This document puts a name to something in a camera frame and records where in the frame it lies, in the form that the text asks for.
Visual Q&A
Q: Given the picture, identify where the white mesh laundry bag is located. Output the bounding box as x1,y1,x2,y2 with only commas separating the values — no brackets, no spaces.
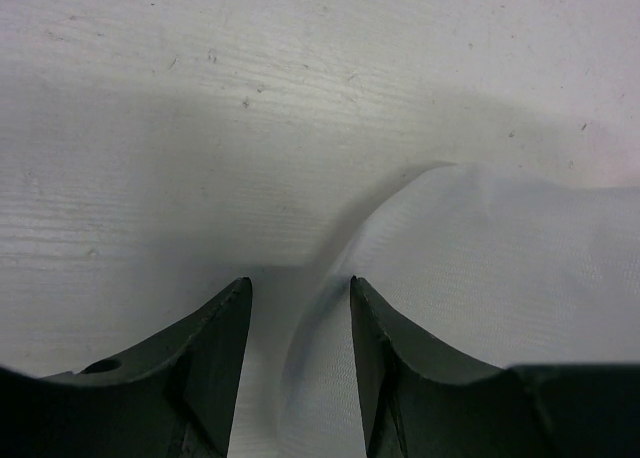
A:
278,165,639,457

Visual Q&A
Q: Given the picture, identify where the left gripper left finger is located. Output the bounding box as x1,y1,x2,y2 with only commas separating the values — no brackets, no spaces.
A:
1,278,252,457

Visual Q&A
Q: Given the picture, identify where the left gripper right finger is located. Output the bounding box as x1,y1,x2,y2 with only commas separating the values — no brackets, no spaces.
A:
350,277,639,457

